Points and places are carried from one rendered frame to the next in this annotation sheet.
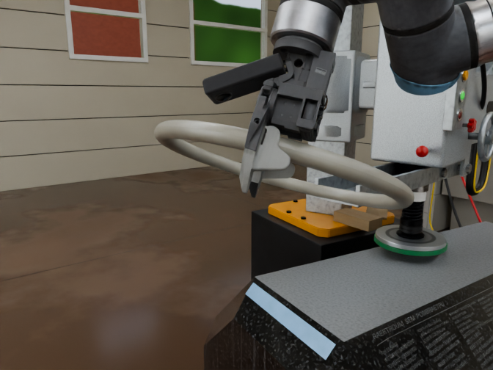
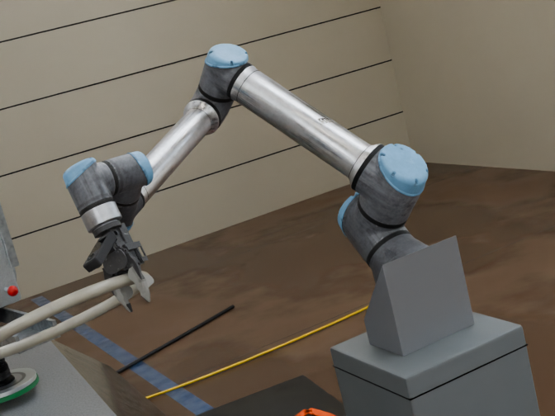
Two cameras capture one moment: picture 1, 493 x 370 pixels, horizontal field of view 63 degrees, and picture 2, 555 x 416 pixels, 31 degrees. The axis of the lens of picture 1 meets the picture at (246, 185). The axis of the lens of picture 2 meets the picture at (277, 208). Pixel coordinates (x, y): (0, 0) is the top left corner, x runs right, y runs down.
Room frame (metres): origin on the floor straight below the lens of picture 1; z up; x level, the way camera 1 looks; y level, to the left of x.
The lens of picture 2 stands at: (-0.30, 2.19, 1.88)
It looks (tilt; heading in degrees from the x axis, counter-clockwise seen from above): 12 degrees down; 282
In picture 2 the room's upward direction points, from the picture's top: 14 degrees counter-clockwise
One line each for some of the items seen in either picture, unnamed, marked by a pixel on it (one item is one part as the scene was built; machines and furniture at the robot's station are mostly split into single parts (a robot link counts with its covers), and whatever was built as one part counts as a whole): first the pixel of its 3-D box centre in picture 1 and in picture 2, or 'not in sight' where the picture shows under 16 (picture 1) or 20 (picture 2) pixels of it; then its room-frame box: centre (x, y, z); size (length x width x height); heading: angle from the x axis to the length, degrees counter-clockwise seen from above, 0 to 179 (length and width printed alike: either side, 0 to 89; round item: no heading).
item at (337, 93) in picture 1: (376, 85); not in sight; (1.93, -0.60, 1.41); 0.74 x 0.34 x 0.25; 59
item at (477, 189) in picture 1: (480, 158); not in sight; (1.70, -0.99, 1.10); 0.23 x 0.03 x 0.32; 135
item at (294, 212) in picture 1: (329, 212); not in sight; (2.03, -0.43, 0.76); 0.49 x 0.49 x 0.05; 30
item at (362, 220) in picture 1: (357, 219); not in sight; (1.79, -0.51, 0.81); 0.20 x 0.10 x 0.05; 38
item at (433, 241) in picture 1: (409, 236); (2, 384); (1.23, -0.53, 0.92); 0.21 x 0.21 x 0.01
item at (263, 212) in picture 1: (326, 281); not in sight; (2.03, -0.43, 0.37); 0.66 x 0.66 x 0.74; 30
